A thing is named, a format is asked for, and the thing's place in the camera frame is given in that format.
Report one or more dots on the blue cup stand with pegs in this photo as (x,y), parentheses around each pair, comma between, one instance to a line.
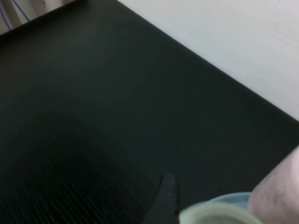
(233,198)

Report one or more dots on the pale green cup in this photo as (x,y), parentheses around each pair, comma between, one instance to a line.
(210,210)

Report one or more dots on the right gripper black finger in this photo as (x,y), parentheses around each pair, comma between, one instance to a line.
(167,205)

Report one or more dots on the pale pink speckled cup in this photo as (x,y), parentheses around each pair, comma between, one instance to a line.
(280,191)

